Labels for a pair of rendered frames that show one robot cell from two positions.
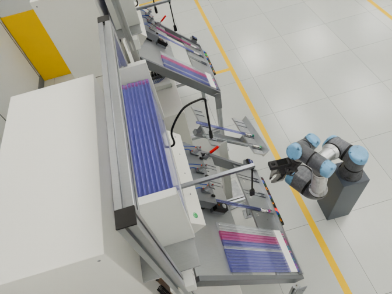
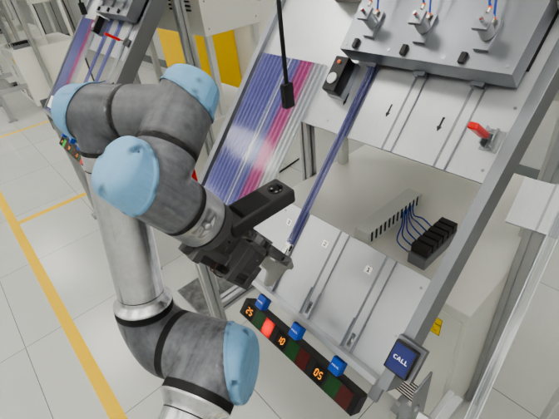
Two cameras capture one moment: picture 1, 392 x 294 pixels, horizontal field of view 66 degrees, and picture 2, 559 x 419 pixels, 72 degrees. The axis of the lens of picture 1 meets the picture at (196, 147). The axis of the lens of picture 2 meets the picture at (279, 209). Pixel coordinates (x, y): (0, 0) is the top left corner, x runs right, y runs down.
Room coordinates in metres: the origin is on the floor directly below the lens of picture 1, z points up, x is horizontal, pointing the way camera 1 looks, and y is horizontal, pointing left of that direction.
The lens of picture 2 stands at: (1.21, -0.64, 1.37)
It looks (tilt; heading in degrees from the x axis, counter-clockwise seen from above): 36 degrees down; 146
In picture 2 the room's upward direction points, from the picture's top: 7 degrees counter-clockwise
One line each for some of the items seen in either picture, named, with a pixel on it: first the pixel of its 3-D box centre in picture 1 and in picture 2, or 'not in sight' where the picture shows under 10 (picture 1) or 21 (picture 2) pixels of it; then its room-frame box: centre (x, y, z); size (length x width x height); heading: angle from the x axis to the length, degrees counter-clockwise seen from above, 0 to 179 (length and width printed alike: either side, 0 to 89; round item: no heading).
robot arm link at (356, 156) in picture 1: (355, 157); not in sight; (0.92, -0.96, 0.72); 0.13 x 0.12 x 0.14; 31
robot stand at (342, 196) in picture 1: (340, 191); not in sight; (0.91, -0.96, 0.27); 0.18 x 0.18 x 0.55; 1
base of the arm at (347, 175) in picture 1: (352, 168); not in sight; (0.91, -0.96, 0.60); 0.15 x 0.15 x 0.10
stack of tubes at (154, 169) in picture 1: (151, 153); not in sight; (0.70, 0.17, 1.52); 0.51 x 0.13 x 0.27; 3
